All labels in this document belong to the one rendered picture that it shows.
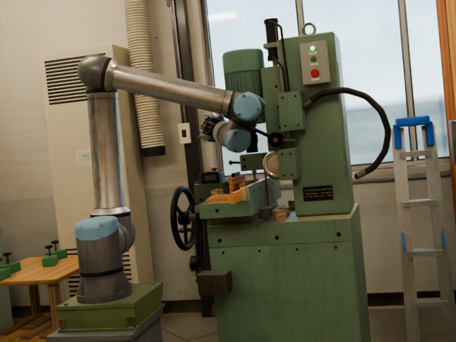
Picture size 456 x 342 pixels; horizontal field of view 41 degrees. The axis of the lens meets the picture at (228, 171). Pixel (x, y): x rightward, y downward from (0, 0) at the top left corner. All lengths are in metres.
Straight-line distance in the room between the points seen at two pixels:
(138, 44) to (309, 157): 1.81
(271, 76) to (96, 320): 1.17
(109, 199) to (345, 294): 0.96
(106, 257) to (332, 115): 1.02
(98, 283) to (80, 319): 0.13
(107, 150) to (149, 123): 1.64
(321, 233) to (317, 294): 0.24
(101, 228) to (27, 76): 2.53
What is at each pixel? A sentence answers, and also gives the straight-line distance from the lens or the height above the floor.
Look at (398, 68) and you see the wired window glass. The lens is 3.93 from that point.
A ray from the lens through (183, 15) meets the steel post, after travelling 4.00.
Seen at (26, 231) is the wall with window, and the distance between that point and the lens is 4.58.
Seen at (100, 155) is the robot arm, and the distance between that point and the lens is 2.28.
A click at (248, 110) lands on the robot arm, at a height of 1.23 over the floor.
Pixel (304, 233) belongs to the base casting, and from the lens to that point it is 2.39.
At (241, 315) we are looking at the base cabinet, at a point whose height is 0.43.
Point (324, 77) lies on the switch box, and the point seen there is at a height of 1.34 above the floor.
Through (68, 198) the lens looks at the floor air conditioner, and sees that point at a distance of 4.04.
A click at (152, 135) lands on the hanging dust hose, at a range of 3.90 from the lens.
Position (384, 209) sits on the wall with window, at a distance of 3.88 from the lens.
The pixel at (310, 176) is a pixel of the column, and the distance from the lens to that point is 2.47.
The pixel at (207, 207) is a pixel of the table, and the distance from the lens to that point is 2.39.
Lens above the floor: 1.14
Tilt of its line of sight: 3 degrees down
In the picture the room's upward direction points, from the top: 6 degrees counter-clockwise
